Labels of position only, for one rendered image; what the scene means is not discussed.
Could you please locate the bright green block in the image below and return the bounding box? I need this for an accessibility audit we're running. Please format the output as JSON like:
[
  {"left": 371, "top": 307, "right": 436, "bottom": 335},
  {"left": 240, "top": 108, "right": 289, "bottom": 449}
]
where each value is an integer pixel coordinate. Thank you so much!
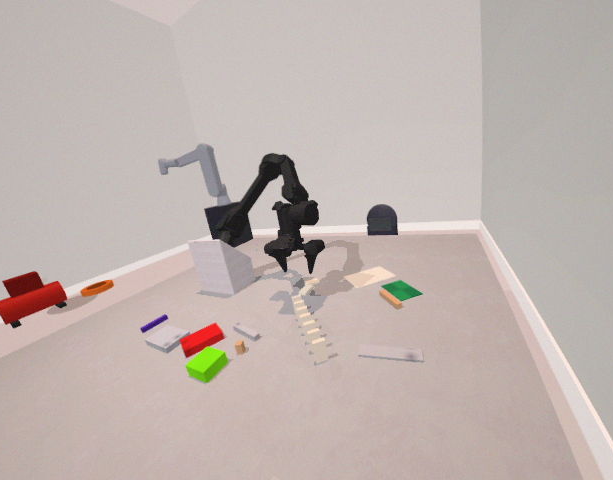
[{"left": 185, "top": 346, "right": 228, "bottom": 383}]

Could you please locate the orange rectangular block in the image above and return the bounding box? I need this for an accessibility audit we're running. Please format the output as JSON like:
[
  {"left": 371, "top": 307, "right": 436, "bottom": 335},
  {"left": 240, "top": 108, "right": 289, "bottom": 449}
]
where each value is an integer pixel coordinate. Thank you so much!
[{"left": 379, "top": 290, "right": 402, "bottom": 310}]

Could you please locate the green flat rectangular block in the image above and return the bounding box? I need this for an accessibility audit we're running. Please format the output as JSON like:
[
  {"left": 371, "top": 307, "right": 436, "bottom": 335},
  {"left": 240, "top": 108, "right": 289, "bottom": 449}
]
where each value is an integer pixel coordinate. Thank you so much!
[{"left": 381, "top": 280, "right": 423, "bottom": 301}]

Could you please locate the purple flat bar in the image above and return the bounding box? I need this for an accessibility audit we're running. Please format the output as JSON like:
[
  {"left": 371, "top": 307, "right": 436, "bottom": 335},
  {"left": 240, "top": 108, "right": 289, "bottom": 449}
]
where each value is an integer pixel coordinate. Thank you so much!
[{"left": 141, "top": 315, "right": 168, "bottom": 332}]

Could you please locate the red rectangular block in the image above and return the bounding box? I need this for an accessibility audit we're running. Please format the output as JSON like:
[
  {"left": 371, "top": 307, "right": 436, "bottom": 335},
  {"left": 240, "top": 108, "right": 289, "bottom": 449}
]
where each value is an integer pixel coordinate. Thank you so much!
[{"left": 180, "top": 323, "right": 225, "bottom": 358}]

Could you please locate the small orange block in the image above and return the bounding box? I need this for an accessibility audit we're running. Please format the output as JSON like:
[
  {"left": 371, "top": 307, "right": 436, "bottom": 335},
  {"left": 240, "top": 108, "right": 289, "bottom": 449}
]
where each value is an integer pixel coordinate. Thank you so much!
[{"left": 234, "top": 340, "right": 246, "bottom": 355}]

